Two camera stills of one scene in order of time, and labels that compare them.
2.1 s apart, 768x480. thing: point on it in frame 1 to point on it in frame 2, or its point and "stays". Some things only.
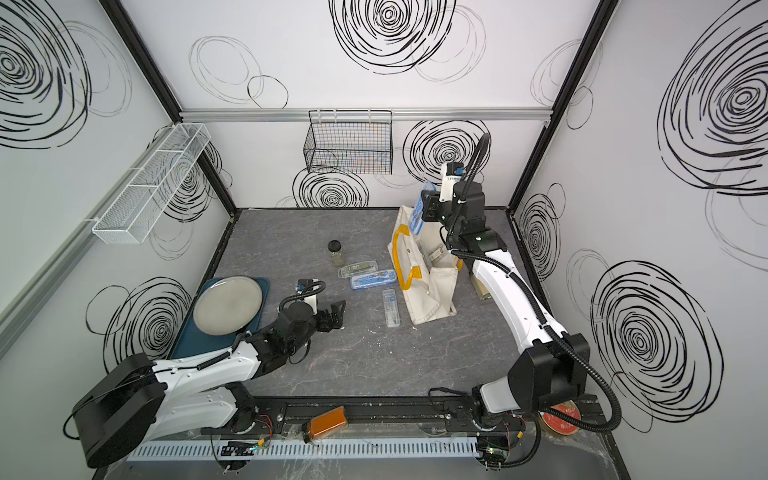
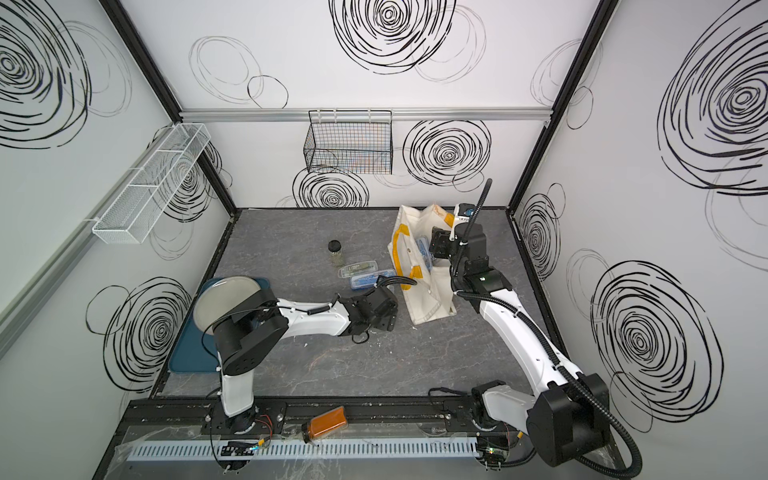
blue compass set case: [417, 219] to [426, 253]
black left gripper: [327, 323] to [390, 320]
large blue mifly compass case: [365, 280] stays
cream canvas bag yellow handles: [426, 267] stays
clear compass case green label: [355, 269] stays
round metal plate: [227, 305] stays
